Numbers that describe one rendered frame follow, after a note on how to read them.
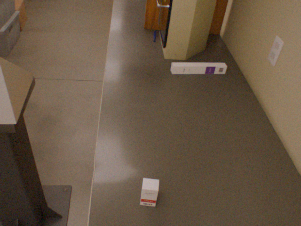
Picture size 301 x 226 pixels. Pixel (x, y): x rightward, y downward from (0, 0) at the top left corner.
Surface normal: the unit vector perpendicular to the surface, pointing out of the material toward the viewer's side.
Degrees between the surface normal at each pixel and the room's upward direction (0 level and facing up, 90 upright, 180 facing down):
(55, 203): 0
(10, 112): 90
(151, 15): 90
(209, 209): 0
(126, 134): 0
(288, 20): 90
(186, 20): 90
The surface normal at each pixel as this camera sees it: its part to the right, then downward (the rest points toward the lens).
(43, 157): 0.11, -0.77
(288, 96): -0.99, -0.04
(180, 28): 0.07, 0.64
